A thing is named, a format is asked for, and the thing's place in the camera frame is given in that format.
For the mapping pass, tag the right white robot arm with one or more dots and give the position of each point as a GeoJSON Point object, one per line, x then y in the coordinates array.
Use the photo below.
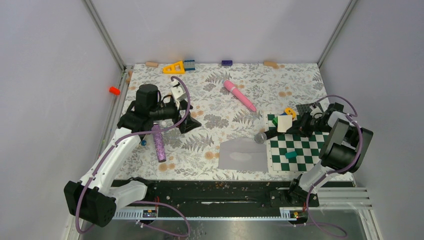
{"type": "Point", "coordinates": [342, 152]}

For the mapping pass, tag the orange red cylinder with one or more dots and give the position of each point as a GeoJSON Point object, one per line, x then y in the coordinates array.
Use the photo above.
{"type": "Point", "coordinates": [115, 91]}

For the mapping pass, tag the black microphone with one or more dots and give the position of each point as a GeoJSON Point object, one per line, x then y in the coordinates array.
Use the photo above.
{"type": "Point", "coordinates": [262, 137]}

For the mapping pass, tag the dark purple lego brick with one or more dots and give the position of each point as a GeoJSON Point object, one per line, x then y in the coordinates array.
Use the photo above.
{"type": "Point", "coordinates": [226, 62]}

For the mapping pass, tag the green white chessboard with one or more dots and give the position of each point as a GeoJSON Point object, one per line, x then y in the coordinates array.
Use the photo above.
{"type": "Point", "coordinates": [307, 149]}

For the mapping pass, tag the floral table mat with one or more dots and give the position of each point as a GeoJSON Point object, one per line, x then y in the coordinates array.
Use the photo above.
{"type": "Point", "coordinates": [195, 155]}

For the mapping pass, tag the wooden block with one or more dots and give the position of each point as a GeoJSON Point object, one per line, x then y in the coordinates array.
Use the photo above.
{"type": "Point", "coordinates": [271, 64]}
{"type": "Point", "coordinates": [151, 64]}

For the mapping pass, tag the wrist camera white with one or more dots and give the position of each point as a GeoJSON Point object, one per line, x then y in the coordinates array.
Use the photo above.
{"type": "Point", "coordinates": [316, 111]}
{"type": "Point", "coordinates": [178, 93]}

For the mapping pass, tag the wooden block left back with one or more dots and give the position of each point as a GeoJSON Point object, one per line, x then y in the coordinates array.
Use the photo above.
{"type": "Point", "coordinates": [151, 64]}

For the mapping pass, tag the pink toy microphone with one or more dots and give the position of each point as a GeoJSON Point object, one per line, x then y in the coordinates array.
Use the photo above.
{"type": "Point", "coordinates": [232, 88]}

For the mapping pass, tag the purple glitter microphone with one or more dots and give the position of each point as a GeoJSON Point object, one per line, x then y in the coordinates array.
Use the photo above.
{"type": "Point", "coordinates": [159, 143]}

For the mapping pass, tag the blue grey lego brick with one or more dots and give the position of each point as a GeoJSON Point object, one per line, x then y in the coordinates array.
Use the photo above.
{"type": "Point", "coordinates": [189, 65]}

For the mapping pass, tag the wooden block right back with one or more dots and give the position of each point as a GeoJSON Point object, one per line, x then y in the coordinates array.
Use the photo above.
{"type": "Point", "coordinates": [271, 64]}

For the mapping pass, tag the yellow triangle toy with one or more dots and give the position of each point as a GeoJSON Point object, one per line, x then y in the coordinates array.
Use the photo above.
{"type": "Point", "coordinates": [175, 68]}

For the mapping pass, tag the lego toy on chessboard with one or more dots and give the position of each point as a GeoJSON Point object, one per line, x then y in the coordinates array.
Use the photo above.
{"type": "Point", "coordinates": [287, 111]}

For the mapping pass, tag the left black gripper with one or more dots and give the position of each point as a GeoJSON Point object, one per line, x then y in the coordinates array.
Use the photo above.
{"type": "Point", "coordinates": [188, 123]}

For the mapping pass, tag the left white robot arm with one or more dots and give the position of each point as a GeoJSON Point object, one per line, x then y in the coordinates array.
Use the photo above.
{"type": "Point", "coordinates": [92, 198]}

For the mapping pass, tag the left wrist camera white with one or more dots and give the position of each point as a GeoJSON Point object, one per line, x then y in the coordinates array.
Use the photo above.
{"type": "Point", "coordinates": [178, 93]}

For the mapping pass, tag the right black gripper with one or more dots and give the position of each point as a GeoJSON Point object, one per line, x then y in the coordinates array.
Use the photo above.
{"type": "Point", "coordinates": [301, 126]}

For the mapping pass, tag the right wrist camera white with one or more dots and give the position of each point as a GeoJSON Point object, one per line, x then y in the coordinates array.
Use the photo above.
{"type": "Point", "coordinates": [316, 111]}

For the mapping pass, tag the teal block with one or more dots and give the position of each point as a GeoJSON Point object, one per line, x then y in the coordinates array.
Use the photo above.
{"type": "Point", "coordinates": [291, 154]}

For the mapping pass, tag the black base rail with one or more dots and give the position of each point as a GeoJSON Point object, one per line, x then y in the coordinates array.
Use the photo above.
{"type": "Point", "coordinates": [210, 200]}

